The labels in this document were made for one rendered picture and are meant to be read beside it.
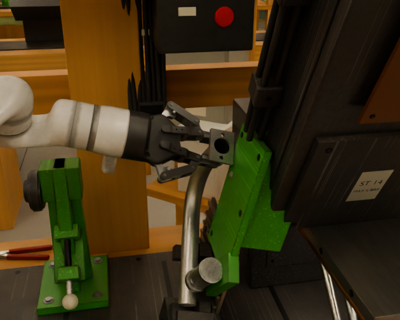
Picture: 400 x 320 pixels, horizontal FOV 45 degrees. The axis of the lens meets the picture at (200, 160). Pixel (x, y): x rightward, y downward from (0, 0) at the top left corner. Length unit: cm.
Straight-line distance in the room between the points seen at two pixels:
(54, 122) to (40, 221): 238
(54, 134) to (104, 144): 7
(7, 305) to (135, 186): 34
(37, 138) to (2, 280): 43
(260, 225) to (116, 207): 44
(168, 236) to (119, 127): 52
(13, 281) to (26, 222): 203
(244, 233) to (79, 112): 29
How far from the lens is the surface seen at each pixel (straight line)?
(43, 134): 73
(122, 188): 106
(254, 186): 67
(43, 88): 108
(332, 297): 77
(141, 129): 71
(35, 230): 300
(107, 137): 71
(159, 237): 118
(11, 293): 105
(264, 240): 73
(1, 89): 70
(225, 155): 75
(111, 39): 95
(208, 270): 73
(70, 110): 71
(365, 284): 67
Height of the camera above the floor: 153
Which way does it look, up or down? 24 degrees down
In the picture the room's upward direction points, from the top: straight up
